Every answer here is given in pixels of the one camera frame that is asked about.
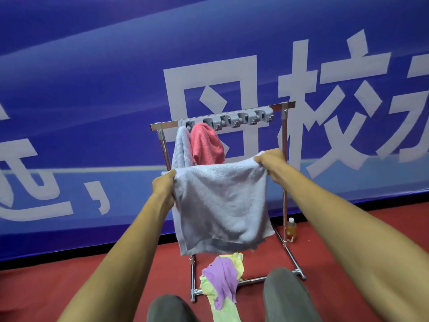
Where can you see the person's right forearm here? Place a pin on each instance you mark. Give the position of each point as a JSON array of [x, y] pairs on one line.
[[355, 241]]

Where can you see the purple cloth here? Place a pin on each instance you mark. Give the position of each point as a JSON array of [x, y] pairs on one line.
[[223, 281]]

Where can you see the chrome metal rack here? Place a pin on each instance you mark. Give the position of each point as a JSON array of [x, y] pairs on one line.
[[285, 184]]

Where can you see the person's left forearm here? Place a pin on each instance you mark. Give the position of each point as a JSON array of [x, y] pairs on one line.
[[115, 264]]

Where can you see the grey hook rail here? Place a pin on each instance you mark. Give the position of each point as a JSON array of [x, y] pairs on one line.
[[231, 120]]

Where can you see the person's left hand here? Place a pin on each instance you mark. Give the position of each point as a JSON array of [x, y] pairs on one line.
[[163, 187]]

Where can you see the plastic bottle with orange liquid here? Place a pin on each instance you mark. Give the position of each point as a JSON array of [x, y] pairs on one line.
[[291, 230]]

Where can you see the person's right hand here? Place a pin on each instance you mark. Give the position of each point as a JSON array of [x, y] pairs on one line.
[[275, 165]]

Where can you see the person's left leg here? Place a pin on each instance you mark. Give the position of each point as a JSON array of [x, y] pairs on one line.
[[169, 310]]

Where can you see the blue banner with white print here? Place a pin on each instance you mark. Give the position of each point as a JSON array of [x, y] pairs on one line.
[[100, 97]]

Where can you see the person's leg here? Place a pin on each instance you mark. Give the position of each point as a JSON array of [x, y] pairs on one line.
[[288, 296], [169, 310]]

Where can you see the yellow cloth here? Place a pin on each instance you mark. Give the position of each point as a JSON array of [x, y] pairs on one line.
[[221, 306]]

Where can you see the person's right fingers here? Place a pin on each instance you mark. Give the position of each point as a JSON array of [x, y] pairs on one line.
[[266, 156]]

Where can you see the person's left fingers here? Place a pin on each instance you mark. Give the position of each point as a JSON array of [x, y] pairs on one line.
[[170, 176]]

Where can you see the person's right leg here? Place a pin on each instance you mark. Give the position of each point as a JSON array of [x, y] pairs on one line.
[[288, 296]]

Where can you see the pink towel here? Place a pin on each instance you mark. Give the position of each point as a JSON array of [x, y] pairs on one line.
[[207, 144]]

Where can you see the light grey hanging towel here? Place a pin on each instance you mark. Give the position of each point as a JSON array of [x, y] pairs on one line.
[[182, 149]]

